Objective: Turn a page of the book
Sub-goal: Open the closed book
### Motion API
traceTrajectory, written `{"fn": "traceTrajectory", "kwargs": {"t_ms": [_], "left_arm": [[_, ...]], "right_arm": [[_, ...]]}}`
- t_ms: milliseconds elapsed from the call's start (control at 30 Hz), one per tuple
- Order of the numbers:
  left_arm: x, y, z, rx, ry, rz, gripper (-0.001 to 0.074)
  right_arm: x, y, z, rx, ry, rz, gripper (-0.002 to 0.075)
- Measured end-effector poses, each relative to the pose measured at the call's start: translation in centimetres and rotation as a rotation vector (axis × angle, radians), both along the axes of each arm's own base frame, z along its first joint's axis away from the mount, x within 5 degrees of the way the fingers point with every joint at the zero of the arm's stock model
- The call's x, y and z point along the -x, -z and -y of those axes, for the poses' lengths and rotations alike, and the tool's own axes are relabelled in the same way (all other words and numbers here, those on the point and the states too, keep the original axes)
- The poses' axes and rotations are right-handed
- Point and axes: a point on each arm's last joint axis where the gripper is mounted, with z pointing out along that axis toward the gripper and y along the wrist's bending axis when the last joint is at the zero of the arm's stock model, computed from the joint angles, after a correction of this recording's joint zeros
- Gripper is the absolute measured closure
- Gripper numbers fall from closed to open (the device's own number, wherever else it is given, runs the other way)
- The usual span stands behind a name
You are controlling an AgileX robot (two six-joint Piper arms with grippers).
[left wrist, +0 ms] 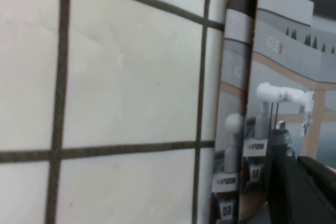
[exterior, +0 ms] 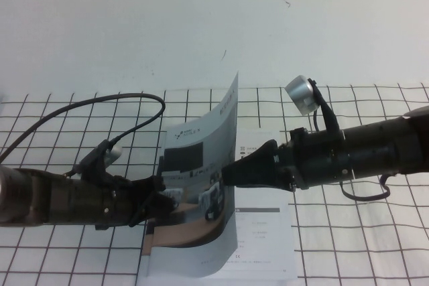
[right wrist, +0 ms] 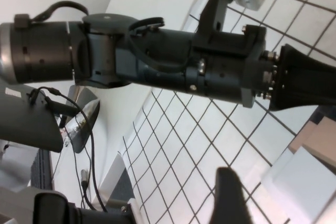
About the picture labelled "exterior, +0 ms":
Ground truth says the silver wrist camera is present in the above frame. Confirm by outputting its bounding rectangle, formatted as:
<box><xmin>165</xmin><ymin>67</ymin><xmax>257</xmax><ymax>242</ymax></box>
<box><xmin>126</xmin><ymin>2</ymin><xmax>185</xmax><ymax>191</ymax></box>
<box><xmin>284</xmin><ymin>74</ymin><xmax>320</xmax><ymax>117</ymax></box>
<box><xmin>107</xmin><ymin>146</ymin><xmax>125</xmax><ymax>163</ymax></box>

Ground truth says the black arm flat cable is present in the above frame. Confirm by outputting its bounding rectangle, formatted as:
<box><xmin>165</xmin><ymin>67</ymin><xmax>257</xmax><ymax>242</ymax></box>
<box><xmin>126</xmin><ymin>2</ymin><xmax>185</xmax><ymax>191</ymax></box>
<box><xmin>340</xmin><ymin>171</ymin><xmax>392</xmax><ymax>202</ymax></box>
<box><xmin>61</xmin><ymin>168</ymin><xmax>84</xmax><ymax>180</ymax></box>

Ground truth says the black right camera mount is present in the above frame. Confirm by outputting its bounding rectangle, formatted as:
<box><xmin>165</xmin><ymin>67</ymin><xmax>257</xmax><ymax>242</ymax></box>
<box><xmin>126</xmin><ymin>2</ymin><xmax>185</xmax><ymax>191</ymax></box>
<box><xmin>308</xmin><ymin>78</ymin><xmax>346</xmax><ymax>139</ymax></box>

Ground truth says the black right arm flat cable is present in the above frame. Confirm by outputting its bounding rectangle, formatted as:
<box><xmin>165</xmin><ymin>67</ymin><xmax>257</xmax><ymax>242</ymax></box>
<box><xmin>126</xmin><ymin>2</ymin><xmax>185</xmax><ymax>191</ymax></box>
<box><xmin>340</xmin><ymin>171</ymin><xmax>392</xmax><ymax>202</ymax></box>

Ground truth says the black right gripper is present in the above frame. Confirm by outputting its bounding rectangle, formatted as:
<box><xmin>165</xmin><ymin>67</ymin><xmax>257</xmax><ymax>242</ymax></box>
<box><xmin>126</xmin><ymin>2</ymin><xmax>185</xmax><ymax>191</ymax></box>
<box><xmin>222</xmin><ymin>127</ymin><xmax>315</xmax><ymax>194</ymax></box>

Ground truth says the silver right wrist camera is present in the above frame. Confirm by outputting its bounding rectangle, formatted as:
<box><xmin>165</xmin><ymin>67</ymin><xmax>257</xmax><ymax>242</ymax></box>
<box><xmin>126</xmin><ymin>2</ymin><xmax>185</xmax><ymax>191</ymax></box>
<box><xmin>284</xmin><ymin>74</ymin><xmax>320</xmax><ymax>117</ymax></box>

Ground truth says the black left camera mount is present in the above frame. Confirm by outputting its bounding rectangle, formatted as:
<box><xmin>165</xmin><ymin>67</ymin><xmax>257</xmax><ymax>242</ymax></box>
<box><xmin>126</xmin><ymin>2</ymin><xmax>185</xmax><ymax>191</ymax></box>
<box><xmin>79</xmin><ymin>141</ymin><xmax>117</xmax><ymax>183</ymax></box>

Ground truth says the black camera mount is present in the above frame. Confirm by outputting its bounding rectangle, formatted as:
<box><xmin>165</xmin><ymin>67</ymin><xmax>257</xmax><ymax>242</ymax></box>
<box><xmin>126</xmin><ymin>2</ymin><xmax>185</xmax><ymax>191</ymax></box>
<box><xmin>79</xmin><ymin>141</ymin><xmax>117</xmax><ymax>183</ymax></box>
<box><xmin>308</xmin><ymin>78</ymin><xmax>346</xmax><ymax>139</ymax></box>

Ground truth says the black left camera cable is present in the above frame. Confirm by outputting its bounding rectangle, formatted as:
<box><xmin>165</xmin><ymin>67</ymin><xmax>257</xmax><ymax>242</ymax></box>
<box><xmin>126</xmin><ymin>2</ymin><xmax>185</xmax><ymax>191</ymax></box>
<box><xmin>0</xmin><ymin>92</ymin><xmax>167</xmax><ymax>163</ymax></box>

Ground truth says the AgileX robot brochure book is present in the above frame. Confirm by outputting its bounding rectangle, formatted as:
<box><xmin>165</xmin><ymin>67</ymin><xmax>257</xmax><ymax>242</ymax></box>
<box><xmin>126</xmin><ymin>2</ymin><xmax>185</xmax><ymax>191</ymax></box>
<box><xmin>135</xmin><ymin>267</ymin><xmax>290</xmax><ymax>286</ymax></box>
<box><xmin>140</xmin><ymin>70</ymin><xmax>298</xmax><ymax>274</ymax></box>

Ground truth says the white black-grid tablecloth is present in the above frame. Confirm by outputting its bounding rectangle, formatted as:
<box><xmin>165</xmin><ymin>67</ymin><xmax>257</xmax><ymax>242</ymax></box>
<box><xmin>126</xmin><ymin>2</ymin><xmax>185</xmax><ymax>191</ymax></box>
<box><xmin>0</xmin><ymin>84</ymin><xmax>429</xmax><ymax>286</ymax></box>

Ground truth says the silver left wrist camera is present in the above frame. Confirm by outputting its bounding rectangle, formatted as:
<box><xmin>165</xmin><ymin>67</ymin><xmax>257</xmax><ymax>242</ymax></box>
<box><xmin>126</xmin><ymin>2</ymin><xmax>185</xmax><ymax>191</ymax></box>
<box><xmin>107</xmin><ymin>146</ymin><xmax>125</xmax><ymax>163</ymax></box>

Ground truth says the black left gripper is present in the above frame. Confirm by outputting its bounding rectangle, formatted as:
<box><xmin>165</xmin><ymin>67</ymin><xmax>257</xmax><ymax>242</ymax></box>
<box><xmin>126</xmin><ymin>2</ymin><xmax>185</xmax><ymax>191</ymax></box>
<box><xmin>115</xmin><ymin>175</ymin><xmax>179</xmax><ymax>229</ymax></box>

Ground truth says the black left arm flat cable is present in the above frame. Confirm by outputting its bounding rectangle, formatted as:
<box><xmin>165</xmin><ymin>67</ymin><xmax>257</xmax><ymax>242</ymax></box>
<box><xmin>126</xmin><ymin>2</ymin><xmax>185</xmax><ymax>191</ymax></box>
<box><xmin>61</xmin><ymin>168</ymin><xmax>84</xmax><ymax>180</ymax></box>

